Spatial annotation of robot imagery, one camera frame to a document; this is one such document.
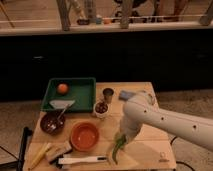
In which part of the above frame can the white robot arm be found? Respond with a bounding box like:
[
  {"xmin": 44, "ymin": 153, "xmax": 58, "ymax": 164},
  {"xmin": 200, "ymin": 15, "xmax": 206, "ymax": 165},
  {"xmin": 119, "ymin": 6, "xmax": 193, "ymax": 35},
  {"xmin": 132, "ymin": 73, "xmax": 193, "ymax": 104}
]
[{"xmin": 120, "ymin": 92, "xmax": 213, "ymax": 151}]

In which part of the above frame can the dark brown bowl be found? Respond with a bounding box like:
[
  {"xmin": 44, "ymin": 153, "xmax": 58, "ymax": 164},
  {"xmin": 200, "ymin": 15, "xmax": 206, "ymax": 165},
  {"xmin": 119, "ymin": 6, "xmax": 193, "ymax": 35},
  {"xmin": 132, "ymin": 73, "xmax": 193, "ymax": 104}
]
[{"xmin": 40, "ymin": 111, "xmax": 65, "ymax": 135}]

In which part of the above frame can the black cable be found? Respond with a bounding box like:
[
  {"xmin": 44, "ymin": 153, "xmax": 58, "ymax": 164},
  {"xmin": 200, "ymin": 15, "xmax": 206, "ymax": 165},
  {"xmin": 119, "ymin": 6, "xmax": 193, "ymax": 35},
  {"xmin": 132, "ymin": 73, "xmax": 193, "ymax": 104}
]
[{"xmin": 170, "ymin": 135, "xmax": 198, "ymax": 171}]

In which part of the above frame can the wooden block brush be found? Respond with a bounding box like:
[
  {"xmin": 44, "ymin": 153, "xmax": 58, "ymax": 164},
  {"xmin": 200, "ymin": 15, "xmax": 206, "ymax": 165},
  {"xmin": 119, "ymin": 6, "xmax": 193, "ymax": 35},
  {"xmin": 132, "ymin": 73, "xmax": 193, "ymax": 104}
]
[{"xmin": 46, "ymin": 141, "xmax": 72, "ymax": 163}]

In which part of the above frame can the small metal cup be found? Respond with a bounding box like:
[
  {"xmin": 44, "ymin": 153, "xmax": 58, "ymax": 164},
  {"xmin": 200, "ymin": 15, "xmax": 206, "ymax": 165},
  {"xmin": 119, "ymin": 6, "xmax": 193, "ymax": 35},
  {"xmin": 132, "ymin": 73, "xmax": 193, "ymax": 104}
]
[{"xmin": 103, "ymin": 88, "xmax": 114, "ymax": 103}]

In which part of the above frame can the white folded paper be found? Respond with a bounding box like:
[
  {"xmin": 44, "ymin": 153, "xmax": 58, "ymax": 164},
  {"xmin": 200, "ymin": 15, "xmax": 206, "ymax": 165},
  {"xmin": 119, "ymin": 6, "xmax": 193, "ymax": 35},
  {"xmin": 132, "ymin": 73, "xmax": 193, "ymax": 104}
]
[{"xmin": 49, "ymin": 100, "xmax": 75, "ymax": 109}]

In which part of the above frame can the green plastic tray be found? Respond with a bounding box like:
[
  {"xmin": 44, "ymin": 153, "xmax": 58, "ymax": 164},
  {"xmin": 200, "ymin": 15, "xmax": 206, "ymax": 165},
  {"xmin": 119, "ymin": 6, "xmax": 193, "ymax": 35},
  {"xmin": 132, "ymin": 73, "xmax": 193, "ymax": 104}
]
[{"xmin": 41, "ymin": 77, "xmax": 96, "ymax": 113}]

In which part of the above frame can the metal spoon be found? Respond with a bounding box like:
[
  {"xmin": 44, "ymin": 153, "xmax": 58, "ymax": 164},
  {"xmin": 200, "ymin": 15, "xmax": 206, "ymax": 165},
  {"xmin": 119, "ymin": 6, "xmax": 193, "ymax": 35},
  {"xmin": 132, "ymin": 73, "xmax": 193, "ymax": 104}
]
[{"xmin": 51, "ymin": 106, "xmax": 69, "ymax": 130}]

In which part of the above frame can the orange fruit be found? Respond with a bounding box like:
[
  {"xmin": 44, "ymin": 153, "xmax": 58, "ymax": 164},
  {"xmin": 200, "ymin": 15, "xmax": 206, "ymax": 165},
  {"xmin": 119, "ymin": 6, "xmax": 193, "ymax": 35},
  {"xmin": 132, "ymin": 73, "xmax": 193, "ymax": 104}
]
[{"xmin": 57, "ymin": 83, "xmax": 69, "ymax": 95}]

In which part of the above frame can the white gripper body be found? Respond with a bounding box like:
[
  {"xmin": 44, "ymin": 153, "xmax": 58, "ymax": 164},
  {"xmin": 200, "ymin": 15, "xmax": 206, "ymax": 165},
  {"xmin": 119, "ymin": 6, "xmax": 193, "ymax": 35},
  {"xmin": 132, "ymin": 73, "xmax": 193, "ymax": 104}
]
[{"xmin": 120, "ymin": 116, "xmax": 142, "ymax": 138}]

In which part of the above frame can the white handled knife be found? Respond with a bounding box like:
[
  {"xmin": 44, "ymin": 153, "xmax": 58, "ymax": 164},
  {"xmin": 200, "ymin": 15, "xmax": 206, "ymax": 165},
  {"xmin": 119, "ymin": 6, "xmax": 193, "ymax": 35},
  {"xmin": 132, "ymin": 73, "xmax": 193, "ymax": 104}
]
[{"xmin": 58, "ymin": 156, "xmax": 107, "ymax": 165}]

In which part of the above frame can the green pepper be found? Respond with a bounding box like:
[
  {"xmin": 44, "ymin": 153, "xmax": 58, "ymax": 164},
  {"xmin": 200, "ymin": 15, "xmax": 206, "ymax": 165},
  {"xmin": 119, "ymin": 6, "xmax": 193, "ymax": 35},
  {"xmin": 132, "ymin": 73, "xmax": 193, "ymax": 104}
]
[{"xmin": 112, "ymin": 134, "xmax": 126, "ymax": 163}]

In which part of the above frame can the blue sponge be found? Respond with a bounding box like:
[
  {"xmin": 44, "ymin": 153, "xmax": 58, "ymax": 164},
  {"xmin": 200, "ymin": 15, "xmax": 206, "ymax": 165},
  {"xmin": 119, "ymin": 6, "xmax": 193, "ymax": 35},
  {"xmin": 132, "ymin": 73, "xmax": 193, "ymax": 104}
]
[{"xmin": 119, "ymin": 90, "xmax": 135, "ymax": 101}]

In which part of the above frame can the white cup with dark contents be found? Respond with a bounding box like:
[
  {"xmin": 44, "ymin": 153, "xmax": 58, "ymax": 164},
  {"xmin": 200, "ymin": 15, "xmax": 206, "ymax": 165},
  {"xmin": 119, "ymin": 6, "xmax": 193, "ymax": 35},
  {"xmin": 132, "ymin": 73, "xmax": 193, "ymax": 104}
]
[{"xmin": 94, "ymin": 102, "xmax": 108, "ymax": 119}]

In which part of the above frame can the orange bowl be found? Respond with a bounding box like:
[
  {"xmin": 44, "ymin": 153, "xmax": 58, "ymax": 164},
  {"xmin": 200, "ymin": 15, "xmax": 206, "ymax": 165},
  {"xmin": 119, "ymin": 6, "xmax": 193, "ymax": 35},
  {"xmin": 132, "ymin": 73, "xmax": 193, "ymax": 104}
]
[{"xmin": 70, "ymin": 122, "xmax": 99, "ymax": 152}]

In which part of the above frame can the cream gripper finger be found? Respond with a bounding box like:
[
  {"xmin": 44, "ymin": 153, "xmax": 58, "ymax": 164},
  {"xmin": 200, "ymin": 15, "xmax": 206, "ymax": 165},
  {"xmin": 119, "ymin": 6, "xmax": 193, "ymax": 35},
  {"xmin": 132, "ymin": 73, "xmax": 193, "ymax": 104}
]
[{"xmin": 125, "ymin": 136, "xmax": 134, "ymax": 145}]

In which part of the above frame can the black chair frame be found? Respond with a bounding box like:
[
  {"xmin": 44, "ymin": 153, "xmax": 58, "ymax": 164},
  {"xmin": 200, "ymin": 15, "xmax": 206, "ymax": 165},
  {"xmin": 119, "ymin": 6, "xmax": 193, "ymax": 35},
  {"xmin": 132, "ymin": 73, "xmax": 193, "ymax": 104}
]
[{"xmin": 0, "ymin": 127, "xmax": 33, "ymax": 171}]

